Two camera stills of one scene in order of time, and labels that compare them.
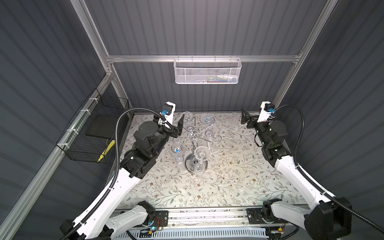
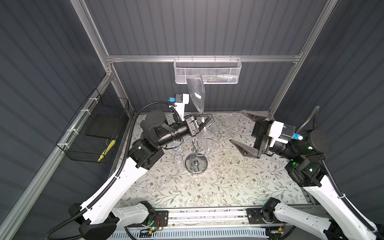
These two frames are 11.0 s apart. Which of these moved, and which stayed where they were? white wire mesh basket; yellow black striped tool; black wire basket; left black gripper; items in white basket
Moved: left black gripper
Stayed: items in white basket; white wire mesh basket; yellow black striped tool; black wire basket
